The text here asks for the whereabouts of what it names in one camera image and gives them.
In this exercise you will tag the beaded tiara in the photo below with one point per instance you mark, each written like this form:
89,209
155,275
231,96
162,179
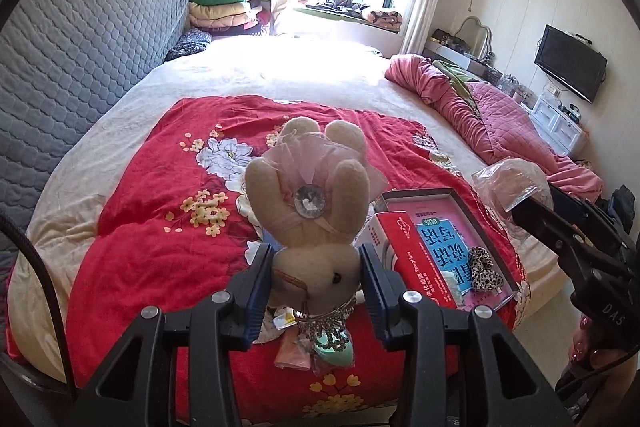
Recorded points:
320,322

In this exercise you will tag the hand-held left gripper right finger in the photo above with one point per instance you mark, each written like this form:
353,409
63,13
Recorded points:
372,292

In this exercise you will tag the pink quilt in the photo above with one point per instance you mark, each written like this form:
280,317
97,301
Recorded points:
500,122

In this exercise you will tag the beige folded blanket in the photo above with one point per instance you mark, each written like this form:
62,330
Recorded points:
220,13

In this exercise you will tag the teal and white tissue pack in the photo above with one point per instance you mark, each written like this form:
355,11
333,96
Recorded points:
457,284

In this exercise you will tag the cream plush bunny toy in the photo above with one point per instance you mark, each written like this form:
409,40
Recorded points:
310,257

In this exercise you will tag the pink packet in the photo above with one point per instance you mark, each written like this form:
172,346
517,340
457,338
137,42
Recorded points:
292,354

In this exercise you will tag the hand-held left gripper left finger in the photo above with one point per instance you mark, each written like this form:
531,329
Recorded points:
256,292

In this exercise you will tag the clear plastic bag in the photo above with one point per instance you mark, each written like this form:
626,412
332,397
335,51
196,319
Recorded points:
510,182

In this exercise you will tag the leopard print bow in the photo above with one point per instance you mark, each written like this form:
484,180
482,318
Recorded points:
484,272

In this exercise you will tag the red floral blanket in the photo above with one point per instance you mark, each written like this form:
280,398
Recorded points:
150,217

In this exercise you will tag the red and white box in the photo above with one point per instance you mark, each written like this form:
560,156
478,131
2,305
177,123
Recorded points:
400,247

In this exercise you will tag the black television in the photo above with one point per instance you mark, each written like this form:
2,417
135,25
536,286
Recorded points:
570,59

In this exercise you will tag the teal egg-shaped toy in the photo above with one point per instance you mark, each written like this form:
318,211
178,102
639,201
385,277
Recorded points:
334,352

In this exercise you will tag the grey quilted headboard cover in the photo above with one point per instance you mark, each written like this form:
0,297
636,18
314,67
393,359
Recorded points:
75,57

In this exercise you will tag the brown cardboard tray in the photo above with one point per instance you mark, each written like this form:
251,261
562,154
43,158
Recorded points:
435,196

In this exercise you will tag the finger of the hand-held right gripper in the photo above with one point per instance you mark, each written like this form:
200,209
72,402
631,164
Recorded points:
590,217
550,232

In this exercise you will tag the vanity mirror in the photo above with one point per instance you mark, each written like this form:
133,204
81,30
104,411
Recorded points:
475,34

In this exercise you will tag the floral cloth on windowsill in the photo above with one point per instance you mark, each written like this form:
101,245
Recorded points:
384,19

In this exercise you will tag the white drawer cabinet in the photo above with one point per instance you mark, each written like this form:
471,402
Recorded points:
555,122

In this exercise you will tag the bed with cream sheet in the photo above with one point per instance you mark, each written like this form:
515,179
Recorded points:
300,67

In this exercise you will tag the person's right hand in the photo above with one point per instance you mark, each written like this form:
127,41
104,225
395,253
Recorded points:
582,344

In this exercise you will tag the grey dressing table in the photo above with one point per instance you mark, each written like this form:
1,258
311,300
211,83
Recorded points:
460,57

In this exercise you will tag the dark patterned pillow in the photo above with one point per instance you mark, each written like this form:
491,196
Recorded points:
190,43

